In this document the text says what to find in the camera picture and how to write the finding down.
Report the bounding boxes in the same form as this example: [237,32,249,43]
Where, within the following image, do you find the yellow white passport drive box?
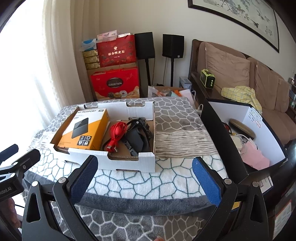
[57,108,109,151]

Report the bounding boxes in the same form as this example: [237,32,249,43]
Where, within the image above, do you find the red cable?
[105,121,129,153]

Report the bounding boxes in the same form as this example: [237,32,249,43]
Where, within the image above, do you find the black fabric pouch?
[121,118,154,157]

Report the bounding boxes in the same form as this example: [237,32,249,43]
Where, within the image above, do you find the white cardboard tray box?
[50,101,156,173]

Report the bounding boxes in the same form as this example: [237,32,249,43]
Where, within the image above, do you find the person left hand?
[6,198,21,228]

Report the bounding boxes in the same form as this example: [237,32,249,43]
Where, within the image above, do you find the patterned grey white blanket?
[23,97,228,241]

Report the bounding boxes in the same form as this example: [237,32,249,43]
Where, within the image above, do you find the pink face mask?
[240,140,270,170]

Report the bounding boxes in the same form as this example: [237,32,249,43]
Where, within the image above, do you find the black white storage box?
[201,99,288,183]

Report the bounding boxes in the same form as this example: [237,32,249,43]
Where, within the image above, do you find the brown glasses case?
[229,118,256,140]

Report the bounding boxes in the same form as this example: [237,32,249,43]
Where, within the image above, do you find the cream curtain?
[0,0,102,130]

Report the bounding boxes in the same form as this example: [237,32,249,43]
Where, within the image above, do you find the yellow checked cloth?
[220,86,262,114]

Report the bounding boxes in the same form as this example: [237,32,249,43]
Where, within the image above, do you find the small grey box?
[179,76,192,91]

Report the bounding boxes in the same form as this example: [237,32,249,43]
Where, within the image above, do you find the green black portable device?
[200,69,215,89]

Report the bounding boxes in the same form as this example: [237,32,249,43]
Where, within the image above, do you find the red collection gift bag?
[90,67,140,100]

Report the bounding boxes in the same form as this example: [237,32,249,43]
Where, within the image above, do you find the cardboard box of clutter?
[147,86,195,101]

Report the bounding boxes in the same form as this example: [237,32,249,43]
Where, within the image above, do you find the stacked gold boxes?
[82,50,100,70]

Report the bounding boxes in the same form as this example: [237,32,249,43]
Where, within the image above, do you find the brown sofa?
[189,39,295,145]

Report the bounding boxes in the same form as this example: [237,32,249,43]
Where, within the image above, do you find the blue tissue pack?
[79,39,97,52]

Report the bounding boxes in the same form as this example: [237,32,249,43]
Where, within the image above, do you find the red tea gift bag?
[97,35,137,68]

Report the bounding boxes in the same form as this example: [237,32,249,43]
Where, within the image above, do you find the right black speaker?
[162,34,185,87]

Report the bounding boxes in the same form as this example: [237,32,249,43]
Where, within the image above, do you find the framed wall painting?
[188,0,280,52]

